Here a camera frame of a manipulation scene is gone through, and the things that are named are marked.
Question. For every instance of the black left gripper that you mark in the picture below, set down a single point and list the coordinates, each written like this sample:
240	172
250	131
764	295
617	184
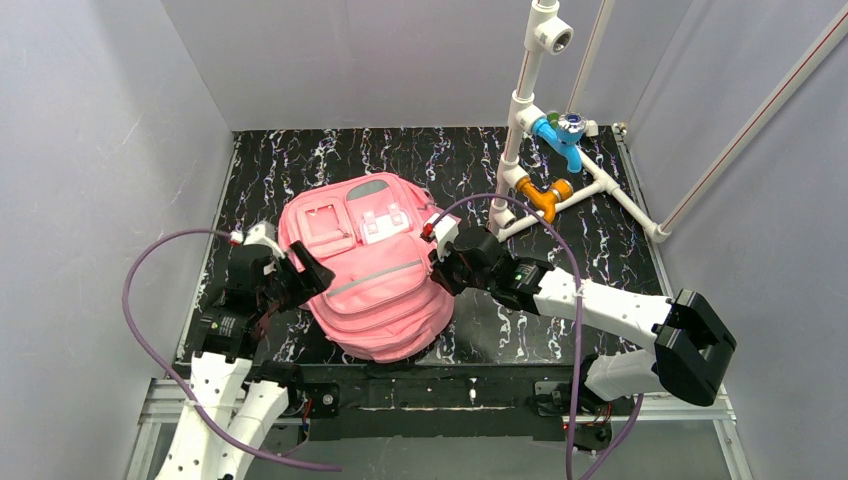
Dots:
291	275

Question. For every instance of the pink student backpack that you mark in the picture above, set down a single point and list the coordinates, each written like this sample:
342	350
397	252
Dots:
382	305

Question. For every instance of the blue pipe valve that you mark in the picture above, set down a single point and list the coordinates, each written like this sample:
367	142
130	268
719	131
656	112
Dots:
563	132

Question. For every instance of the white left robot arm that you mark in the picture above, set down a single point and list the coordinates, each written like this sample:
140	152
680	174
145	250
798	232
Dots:
230	407

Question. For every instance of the white PVC pipe frame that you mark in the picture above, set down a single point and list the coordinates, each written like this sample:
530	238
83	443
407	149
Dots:
547	34

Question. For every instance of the orange pipe fitting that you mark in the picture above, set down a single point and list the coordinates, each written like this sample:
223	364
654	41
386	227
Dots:
545	201

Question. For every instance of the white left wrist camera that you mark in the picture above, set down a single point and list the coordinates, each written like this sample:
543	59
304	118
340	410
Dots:
262	233

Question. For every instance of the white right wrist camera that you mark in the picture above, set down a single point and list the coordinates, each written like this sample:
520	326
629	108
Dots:
440	231

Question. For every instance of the white wall conduit pipe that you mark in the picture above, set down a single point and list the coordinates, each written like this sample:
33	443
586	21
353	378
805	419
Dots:
830	37

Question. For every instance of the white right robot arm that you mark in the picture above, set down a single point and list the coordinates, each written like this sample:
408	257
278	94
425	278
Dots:
683	346

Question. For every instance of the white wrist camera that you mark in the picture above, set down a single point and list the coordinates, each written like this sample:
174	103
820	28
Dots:
440	231
262	233

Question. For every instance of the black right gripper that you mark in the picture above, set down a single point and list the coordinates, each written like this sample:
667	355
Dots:
448	269

